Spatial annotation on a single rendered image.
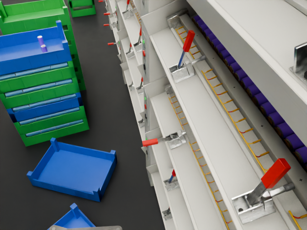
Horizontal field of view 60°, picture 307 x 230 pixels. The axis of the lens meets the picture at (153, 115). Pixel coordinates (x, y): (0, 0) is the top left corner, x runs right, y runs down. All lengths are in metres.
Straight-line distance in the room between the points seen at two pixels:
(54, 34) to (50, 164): 0.56
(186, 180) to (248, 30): 0.39
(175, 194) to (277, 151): 0.47
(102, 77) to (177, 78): 1.21
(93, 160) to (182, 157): 0.68
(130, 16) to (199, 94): 0.77
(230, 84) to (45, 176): 0.97
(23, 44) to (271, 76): 1.15
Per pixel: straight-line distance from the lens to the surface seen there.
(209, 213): 0.54
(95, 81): 1.65
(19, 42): 1.28
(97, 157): 1.24
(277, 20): 0.26
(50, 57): 1.10
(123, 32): 1.42
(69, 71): 1.14
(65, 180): 1.20
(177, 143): 0.62
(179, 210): 0.76
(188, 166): 0.59
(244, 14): 0.27
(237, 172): 0.37
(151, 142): 0.61
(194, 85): 0.48
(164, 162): 0.84
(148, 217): 1.08
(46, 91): 1.18
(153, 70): 0.70
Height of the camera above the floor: 0.98
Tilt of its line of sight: 45 degrees down
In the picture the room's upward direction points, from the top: straight up
